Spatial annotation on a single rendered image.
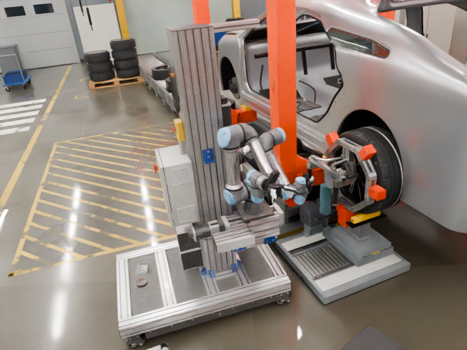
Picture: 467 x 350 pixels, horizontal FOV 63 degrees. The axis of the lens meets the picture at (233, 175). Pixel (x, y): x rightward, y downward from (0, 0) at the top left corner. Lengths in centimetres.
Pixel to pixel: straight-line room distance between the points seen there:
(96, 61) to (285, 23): 829
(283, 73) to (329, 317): 185
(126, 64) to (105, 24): 286
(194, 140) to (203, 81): 38
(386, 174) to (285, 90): 98
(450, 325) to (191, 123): 226
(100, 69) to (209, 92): 855
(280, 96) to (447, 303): 199
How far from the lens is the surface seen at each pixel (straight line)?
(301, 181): 272
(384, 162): 285
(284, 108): 310
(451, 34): 763
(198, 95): 241
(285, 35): 299
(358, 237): 342
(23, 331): 354
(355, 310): 314
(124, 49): 1079
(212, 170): 260
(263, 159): 233
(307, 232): 365
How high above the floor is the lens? 226
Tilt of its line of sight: 27 degrees down
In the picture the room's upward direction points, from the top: 5 degrees counter-clockwise
